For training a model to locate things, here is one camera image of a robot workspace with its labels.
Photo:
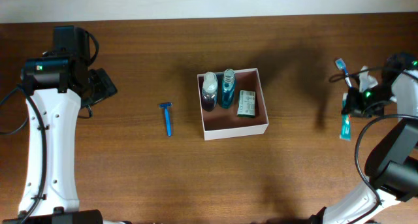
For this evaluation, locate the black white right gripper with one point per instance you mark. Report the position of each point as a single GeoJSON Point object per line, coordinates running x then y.
{"type": "Point", "coordinates": [353, 108]}

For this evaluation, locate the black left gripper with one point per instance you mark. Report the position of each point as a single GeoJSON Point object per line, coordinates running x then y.
{"type": "Point", "coordinates": [104, 86]}

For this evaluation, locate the green red toothpaste tube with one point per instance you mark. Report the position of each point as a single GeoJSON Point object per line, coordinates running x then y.
{"type": "Point", "coordinates": [345, 133]}

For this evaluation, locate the blue and white toothbrush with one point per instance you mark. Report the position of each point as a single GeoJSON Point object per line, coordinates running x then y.
{"type": "Point", "coordinates": [340, 64]}

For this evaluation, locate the blue disposable razor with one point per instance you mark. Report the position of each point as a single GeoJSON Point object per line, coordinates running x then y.
{"type": "Point", "coordinates": [165, 107]}

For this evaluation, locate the clear bottle with purple liquid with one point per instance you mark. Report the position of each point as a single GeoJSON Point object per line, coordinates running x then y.
{"type": "Point", "coordinates": [209, 91]}

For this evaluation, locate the green and white soap box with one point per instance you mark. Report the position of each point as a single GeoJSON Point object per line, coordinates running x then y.
{"type": "Point", "coordinates": [246, 104]}

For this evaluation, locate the teal mouthwash bottle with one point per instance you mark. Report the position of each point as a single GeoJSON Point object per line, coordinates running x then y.
{"type": "Point", "coordinates": [227, 88]}

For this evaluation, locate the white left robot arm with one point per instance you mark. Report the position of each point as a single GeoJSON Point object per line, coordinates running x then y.
{"type": "Point", "coordinates": [56, 87]}

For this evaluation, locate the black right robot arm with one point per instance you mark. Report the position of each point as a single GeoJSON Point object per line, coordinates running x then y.
{"type": "Point", "coordinates": [389, 176]}

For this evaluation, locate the white cardboard box, brown inside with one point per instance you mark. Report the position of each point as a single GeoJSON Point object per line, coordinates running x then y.
{"type": "Point", "coordinates": [225, 123]}

